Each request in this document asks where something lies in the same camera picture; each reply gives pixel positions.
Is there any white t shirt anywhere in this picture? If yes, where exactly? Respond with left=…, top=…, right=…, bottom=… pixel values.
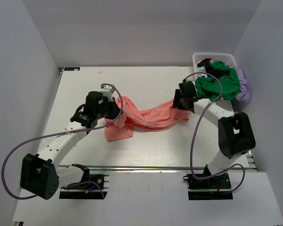
left=194, top=66, right=207, bottom=78

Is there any lavender t shirt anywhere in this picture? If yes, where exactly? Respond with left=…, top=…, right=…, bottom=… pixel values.
left=234, top=66, right=251, bottom=103

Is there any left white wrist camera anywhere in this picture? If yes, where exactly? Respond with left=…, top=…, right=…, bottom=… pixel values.
left=100, top=84, right=115, bottom=102

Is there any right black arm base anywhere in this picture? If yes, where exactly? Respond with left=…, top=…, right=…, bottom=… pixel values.
left=183, top=173, right=233, bottom=201

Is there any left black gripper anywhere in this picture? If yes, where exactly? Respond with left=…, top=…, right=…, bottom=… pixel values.
left=95, top=97, right=123, bottom=120

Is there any green t shirt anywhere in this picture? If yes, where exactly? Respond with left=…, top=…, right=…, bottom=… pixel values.
left=195, top=66, right=240, bottom=101

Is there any blue table label sticker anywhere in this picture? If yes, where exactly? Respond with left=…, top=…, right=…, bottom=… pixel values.
left=64, top=67, right=80, bottom=71

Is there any aluminium table edge rail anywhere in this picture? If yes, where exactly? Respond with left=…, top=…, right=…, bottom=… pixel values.
left=58, top=163, right=258, bottom=172

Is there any black t shirt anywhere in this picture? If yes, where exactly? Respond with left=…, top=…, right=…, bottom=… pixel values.
left=197, top=58, right=230, bottom=79

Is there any salmon pink t shirt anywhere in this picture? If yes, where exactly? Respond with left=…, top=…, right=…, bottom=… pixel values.
left=104, top=96, right=190, bottom=142

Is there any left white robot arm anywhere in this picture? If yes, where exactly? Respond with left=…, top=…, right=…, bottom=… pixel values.
left=20, top=84, right=122, bottom=200

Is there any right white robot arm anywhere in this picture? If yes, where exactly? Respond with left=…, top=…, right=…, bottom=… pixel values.
left=172, top=80, right=256, bottom=188

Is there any white plastic laundry basket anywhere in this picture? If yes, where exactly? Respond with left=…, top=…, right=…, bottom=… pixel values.
left=192, top=52, right=237, bottom=72

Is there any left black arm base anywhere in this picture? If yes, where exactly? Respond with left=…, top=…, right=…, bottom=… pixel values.
left=57, top=163, right=109, bottom=200

